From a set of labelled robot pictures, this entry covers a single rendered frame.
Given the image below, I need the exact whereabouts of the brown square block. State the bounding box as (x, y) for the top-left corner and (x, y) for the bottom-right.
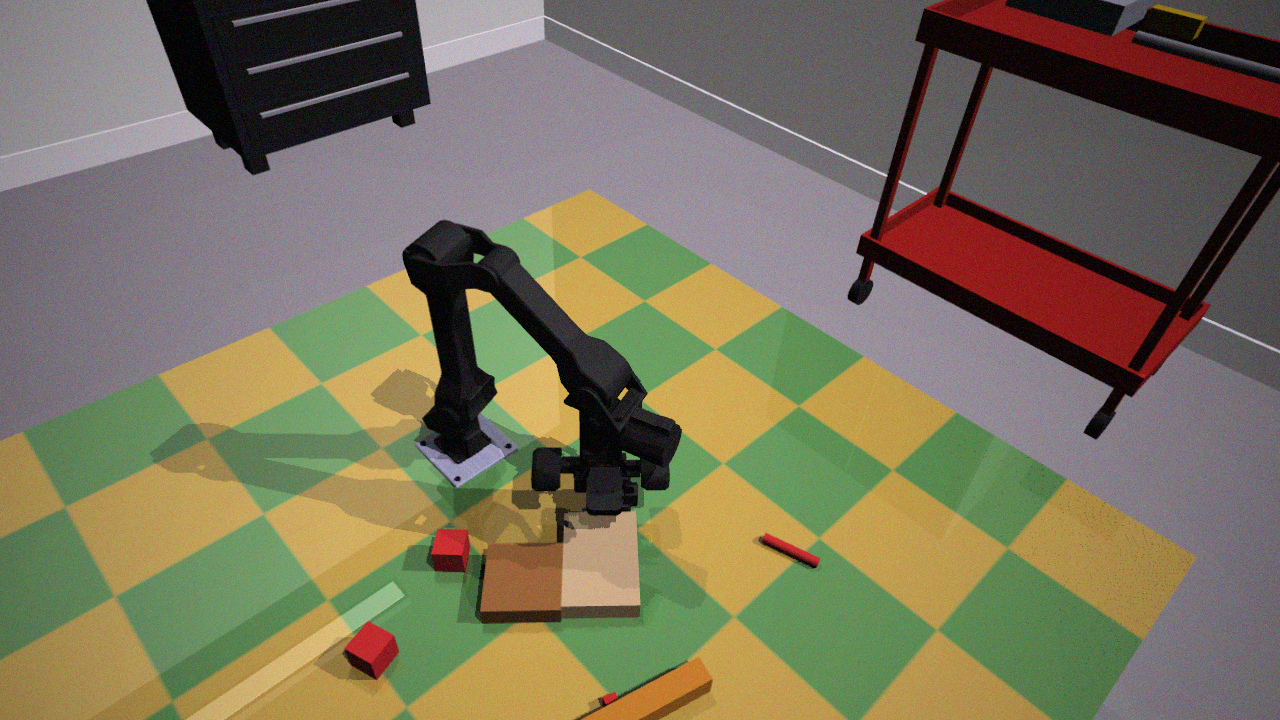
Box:
(480, 542), (564, 624)

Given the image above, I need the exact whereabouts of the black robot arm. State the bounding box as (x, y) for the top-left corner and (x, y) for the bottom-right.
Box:
(403, 219), (682, 516)

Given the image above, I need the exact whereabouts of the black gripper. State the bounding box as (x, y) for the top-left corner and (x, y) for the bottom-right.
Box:
(531, 437), (669, 493)

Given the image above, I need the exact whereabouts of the red bar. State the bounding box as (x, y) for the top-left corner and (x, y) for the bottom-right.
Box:
(762, 534), (820, 568)

